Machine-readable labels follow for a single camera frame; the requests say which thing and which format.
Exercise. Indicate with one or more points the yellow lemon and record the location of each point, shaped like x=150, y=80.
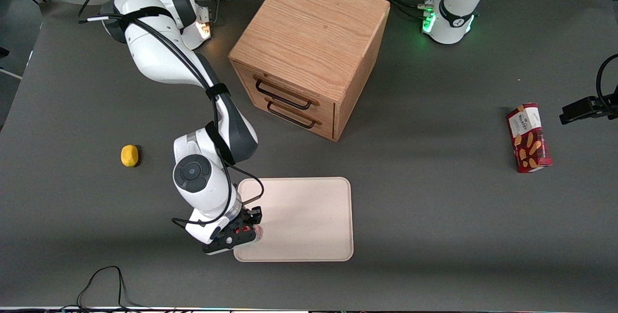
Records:
x=129, y=155

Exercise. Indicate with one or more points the beige plastic tray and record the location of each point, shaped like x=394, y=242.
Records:
x=309, y=219

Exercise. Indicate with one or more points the oak wooden drawer cabinet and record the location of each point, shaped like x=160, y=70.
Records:
x=309, y=28

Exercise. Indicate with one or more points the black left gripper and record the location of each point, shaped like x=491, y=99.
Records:
x=582, y=109

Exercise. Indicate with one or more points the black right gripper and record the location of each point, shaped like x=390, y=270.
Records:
x=249, y=217

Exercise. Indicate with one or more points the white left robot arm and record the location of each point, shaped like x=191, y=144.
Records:
x=458, y=8

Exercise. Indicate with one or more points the red shortbread cookie box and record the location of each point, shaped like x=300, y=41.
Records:
x=528, y=136

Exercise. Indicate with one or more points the red coke bottle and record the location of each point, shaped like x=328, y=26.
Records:
x=258, y=234

